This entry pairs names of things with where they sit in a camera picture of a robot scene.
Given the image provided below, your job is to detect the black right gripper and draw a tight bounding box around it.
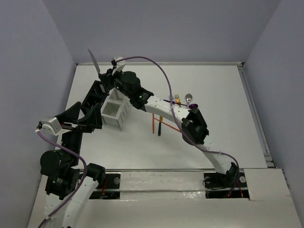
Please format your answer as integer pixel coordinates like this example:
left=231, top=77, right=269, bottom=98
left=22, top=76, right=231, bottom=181
left=100, top=66, right=133, bottom=99

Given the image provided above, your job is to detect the silver steel knife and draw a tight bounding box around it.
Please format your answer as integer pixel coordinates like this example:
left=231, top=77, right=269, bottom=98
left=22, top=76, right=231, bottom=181
left=87, top=48, right=100, bottom=75

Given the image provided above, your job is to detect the orange chopstick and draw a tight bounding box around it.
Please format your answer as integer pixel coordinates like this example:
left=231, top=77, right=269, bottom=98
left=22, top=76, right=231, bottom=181
left=154, top=117, right=180, bottom=132
left=152, top=113, right=155, bottom=134

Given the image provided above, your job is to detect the gold knife green handle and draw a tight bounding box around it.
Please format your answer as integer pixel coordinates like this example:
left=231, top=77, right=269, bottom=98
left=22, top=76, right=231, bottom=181
left=158, top=116, right=163, bottom=136

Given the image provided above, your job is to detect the gold metal fork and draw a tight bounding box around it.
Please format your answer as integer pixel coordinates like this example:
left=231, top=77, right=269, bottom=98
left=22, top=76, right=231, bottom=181
left=174, top=94, right=187, bottom=107

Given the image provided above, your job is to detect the silver spoon pink handle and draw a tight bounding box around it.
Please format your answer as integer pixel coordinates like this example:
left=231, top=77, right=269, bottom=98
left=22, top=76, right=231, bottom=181
left=185, top=93, right=192, bottom=108

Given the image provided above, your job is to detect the purple metal spoon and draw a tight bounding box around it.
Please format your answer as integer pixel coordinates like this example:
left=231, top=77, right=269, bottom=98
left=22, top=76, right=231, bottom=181
left=164, top=99, right=199, bottom=109

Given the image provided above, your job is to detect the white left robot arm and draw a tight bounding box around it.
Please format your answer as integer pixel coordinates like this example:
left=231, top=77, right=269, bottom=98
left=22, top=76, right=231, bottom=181
left=35, top=102, right=105, bottom=228

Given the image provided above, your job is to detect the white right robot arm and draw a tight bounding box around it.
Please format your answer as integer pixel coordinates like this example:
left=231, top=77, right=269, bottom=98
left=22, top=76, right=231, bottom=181
left=97, top=68, right=239, bottom=186

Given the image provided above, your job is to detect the black slotted container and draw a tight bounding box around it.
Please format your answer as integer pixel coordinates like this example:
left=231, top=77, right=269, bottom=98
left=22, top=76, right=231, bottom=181
left=81, top=80, right=107, bottom=115

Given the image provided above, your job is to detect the white slotted container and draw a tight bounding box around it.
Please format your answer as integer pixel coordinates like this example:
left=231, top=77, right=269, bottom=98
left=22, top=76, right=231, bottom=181
left=101, top=88, right=131, bottom=130

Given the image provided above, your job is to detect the white front panel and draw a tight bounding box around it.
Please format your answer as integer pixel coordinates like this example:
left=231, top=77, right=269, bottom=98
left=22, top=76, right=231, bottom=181
left=26, top=168, right=300, bottom=228

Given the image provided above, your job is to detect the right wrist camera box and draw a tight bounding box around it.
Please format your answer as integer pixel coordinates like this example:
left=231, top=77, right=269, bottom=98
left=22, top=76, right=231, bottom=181
left=111, top=57, right=126, bottom=75

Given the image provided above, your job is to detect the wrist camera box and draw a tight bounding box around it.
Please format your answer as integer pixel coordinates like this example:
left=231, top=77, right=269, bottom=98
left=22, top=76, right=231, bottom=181
left=37, top=116, right=68, bottom=136
left=111, top=57, right=126, bottom=75

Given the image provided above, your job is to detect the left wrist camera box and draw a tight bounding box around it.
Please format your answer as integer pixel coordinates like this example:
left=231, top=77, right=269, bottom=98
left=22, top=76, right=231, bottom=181
left=37, top=116, right=68, bottom=136

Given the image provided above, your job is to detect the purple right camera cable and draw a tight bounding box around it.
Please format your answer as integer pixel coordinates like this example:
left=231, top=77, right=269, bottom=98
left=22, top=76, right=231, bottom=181
left=116, top=56, right=239, bottom=190

